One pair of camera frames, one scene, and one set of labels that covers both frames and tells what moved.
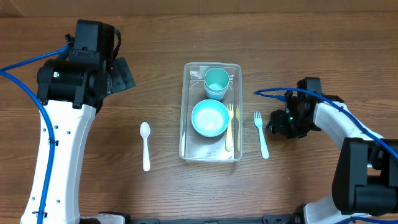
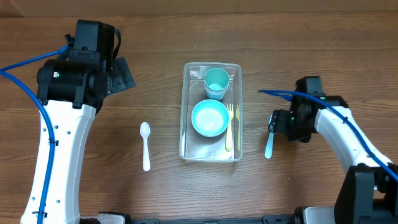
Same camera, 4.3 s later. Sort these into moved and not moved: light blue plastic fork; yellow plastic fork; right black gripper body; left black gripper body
Moved: light blue plastic fork
Not moved: left black gripper body; right black gripper body; yellow plastic fork
